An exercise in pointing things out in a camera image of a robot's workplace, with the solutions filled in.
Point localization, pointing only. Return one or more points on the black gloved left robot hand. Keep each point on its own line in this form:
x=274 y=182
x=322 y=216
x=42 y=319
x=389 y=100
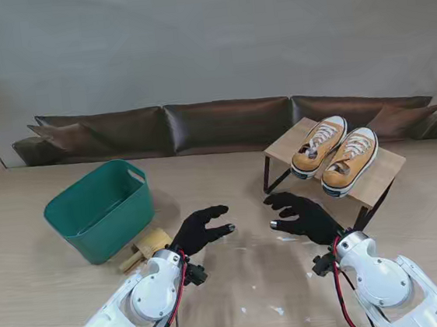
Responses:
x=194 y=232

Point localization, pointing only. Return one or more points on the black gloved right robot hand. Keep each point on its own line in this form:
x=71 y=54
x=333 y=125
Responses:
x=310 y=220

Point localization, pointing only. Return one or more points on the wooden shoe brush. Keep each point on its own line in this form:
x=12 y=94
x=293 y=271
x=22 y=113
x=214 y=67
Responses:
x=154 y=242

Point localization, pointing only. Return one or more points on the yellow canvas sneaker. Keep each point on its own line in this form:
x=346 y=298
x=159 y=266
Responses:
x=340 y=172
x=315 y=153

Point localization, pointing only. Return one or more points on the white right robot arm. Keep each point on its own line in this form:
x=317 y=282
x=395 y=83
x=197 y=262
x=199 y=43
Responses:
x=391 y=282

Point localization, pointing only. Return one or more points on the small wooden shelf black legs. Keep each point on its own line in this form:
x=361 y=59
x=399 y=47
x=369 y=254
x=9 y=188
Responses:
x=379 y=172

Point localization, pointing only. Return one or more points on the green plastic basket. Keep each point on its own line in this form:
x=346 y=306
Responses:
x=103 y=222

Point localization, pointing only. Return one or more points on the dark brown leather sofa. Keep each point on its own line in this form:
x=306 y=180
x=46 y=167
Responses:
x=226 y=123

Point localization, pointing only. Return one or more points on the brown leather cushion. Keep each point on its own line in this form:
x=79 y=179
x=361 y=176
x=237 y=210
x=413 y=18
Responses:
x=67 y=138
x=398 y=121

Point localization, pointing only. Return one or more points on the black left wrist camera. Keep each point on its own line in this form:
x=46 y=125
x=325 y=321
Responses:
x=195 y=273

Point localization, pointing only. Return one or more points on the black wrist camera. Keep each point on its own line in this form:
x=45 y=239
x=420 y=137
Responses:
x=195 y=273
x=323 y=263

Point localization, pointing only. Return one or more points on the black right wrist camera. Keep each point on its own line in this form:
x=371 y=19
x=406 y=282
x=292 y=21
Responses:
x=323 y=263

